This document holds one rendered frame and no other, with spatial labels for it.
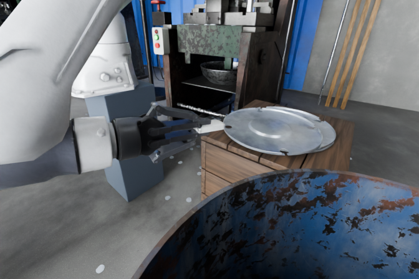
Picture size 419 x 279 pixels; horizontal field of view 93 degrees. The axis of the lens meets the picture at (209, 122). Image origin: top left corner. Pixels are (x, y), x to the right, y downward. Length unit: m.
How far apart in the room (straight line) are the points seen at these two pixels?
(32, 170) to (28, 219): 0.69
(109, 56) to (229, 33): 0.58
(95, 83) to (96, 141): 0.38
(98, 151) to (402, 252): 0.44
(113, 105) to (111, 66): 0.12
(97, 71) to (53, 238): 0.57
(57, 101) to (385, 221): 0.41
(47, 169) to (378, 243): 0.47
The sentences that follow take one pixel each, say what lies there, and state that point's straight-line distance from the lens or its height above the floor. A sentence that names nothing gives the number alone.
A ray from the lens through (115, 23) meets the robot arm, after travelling 0.71.
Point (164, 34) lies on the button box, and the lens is 1.16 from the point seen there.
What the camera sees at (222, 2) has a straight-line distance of 1.15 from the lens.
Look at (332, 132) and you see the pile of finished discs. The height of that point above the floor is 0.36.
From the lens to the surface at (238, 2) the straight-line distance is 1.25.
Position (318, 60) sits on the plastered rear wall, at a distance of 2.35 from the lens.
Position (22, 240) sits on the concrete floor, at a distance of 0.98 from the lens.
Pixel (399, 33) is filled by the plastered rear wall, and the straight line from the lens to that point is 2.35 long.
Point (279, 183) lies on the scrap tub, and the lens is 0.29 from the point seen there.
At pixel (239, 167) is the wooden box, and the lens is 0.58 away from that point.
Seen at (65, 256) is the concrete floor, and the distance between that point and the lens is 0.86.
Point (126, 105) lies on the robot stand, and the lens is 0.72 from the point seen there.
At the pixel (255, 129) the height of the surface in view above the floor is 0.37.
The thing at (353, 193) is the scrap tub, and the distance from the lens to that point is 0.34.
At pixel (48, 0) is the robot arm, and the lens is 0.24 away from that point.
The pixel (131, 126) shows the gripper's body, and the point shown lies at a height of 0.49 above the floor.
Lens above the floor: 0.65
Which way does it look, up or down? 26 degrees down
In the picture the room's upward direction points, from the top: 1 degrees clockwise
